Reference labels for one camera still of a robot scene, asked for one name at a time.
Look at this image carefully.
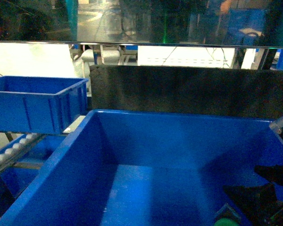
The white roller track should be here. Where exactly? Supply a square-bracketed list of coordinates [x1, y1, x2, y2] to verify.
[0, 133, 41, 167]

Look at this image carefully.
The large blue target bin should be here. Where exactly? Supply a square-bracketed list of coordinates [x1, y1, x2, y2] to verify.
[0, 110, 283, 226]

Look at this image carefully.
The blue bin upper left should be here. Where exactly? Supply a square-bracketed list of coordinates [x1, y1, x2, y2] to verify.
[0, 76, 88, 134]

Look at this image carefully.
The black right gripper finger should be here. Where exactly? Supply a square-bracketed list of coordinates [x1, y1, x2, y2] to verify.
[223, 183, 283, 226]

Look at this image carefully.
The black foam backing panel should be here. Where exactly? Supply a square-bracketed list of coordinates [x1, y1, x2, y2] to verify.
[90, 65, 283, 119]

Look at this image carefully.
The green push button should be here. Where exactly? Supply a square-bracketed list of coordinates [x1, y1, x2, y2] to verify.
[214, 204, 241, 226]

